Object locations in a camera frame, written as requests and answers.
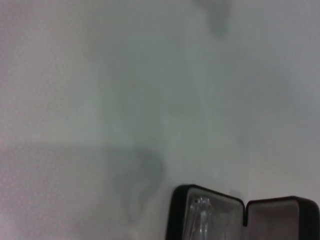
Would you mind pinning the clear white glasses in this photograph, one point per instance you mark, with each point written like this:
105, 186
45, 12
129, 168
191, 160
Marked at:
202, 215

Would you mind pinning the black glasses case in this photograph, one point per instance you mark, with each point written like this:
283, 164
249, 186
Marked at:
275, 217

